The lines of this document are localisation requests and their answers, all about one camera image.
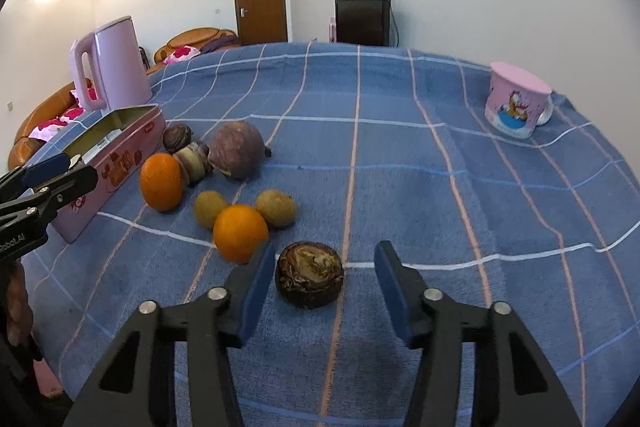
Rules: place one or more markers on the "pink electric kettle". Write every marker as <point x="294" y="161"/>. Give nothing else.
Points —
<point x="120" y="67"/>

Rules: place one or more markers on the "pink floral cushion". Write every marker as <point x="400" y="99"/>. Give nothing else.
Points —
<point x="45" y="129"/>
<point x="89" y="94"/>
<point x="65" y="114"/>
<point x="182" y="53"/>

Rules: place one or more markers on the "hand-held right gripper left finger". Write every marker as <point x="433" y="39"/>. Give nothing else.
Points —
<point x="257" y="287"/>

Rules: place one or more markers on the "purple cloth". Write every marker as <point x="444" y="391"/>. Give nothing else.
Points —
<point x="220" y="43"/>

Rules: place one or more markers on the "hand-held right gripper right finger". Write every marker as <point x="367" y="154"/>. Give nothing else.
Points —
<point x="395" y="292"/>

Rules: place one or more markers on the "kiwi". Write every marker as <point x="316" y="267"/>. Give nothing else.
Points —
<point x="210" y="208"/>
<point x="276" y="207"/>

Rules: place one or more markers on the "pink tin box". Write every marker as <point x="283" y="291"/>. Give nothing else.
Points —
<point x="120" y="162"/>

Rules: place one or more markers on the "blue checked blanket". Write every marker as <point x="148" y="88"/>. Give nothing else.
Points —
<point x="380" y="147"/>

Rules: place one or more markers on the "person's left hand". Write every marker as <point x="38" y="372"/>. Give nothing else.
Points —
<point x="20" y="302"/>

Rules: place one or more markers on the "black television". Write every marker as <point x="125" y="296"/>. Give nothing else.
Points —
<point x="362" y="22"/>

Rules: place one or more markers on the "large purple round root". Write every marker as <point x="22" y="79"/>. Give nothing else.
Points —
<point x="235" y="149"/>

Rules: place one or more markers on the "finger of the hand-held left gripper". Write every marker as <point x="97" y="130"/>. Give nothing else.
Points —
<point x="45" y="168"/>
<point x="70" y="187"/>

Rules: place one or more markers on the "pink cartoon mug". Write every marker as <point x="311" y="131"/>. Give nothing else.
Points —
<point x="515" y="107"/>

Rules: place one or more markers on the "dark brown round root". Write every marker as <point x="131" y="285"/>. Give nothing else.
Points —
<point x="310" y="274"/>

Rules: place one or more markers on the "orange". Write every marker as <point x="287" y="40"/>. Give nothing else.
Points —
<point x="239" y="231"/>
<point x="161" y="182"/>

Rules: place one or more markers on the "long orange leather sofa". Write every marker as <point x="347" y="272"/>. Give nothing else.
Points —
<point x="30" y="142"/>

